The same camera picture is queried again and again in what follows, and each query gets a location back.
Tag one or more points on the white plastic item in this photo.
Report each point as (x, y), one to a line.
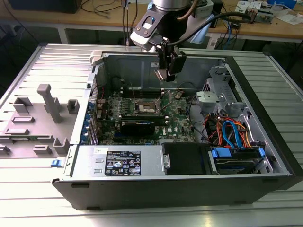
(279, 4)

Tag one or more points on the blue card slot clip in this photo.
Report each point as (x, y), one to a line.
(88, 118)
(86, 128)
(83, 139)
(90, 107)

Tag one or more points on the small black box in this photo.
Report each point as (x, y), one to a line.
(236, 25)

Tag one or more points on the silver power supply box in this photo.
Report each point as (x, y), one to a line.
(85, 163)

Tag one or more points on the white printed card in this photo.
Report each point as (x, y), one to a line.
(246, 5)

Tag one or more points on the black open PC case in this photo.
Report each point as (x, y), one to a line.
(154, 191)

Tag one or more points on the silver square CPU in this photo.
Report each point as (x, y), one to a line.
(161, 75)

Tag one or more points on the tall black box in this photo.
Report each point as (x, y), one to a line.
(219, 7)

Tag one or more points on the green motherboard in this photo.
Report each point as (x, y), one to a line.
(175, 118)

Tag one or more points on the grey metal bracket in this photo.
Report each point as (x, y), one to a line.
(206, 99)

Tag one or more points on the grey case release latch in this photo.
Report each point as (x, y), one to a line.
(95, 58)

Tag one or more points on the silver rear port block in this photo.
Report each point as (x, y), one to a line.
(101, 103)
(101, 114)

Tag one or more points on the hard disk in blue carrier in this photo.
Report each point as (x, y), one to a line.
(234, 165)

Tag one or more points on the small electronic circuit device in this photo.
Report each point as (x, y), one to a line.
(265, 16)

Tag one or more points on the black drive bay box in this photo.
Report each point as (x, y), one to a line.
(184, 158)

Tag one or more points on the grey parts rack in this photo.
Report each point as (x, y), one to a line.
(35, 127)

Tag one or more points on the blue plastic latch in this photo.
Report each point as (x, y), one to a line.
(56, 163)

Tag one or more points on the white paper sheets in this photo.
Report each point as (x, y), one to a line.
(290, 19)

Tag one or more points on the wide black box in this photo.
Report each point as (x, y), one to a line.
(47, 6)

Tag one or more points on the white boxy wrist camera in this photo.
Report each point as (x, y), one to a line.
(203, 10)

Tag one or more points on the black RAM slot bank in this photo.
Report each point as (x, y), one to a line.
(161, 120)
(142, 92)

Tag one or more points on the round silver coin battery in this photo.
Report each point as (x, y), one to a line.
(178, 95)

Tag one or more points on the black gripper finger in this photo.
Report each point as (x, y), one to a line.
(177, 61)
(163, 56)

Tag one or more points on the black CPU socket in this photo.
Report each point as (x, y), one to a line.
(145, 107)

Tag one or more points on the long wooden desk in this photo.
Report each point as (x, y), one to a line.
(78, 20)

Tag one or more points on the copper coil part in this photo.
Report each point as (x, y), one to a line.
(249, 15)

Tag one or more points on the black expansion slot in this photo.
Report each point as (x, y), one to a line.
(127, 141)

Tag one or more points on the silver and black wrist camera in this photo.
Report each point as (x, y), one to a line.
(144, 33)

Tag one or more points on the perforated metal disk bay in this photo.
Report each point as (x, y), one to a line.
(220, 78)

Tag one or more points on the black graphics card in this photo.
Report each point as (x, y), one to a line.
(137, 128)

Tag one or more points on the white printed label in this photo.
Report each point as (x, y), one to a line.
(213, 43)

